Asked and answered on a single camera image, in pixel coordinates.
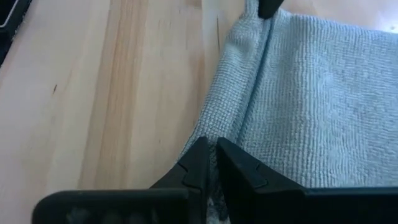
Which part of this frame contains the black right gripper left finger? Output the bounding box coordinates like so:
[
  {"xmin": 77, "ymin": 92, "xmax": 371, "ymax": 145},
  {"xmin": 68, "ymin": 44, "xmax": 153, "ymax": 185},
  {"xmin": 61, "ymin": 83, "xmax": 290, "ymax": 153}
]
[{"xmin": 150, "ymin": 136, "xmax": 210, "ymax": 224}]

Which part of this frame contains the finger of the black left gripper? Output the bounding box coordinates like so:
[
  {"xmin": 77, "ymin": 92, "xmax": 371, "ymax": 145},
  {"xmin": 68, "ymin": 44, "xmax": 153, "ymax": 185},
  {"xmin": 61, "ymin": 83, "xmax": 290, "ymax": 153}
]
[{"xmin": 257, "ymin": 0, "xmax": 285, "ymax": 20}]

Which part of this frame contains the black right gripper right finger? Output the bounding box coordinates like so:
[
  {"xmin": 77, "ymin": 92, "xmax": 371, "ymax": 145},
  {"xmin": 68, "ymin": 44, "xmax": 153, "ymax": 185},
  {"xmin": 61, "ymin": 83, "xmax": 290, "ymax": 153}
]
[{"xmin": 216, "ymin": 137, "xmax": 308, "ymax": 224}]

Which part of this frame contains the grey microfiber towel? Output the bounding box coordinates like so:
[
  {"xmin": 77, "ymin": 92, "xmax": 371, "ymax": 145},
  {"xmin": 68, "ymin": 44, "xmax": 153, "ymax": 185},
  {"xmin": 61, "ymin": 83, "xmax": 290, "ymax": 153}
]
[{"xmin": 178, "ymin": 0, "xmax": 398, "ymax": 224}]

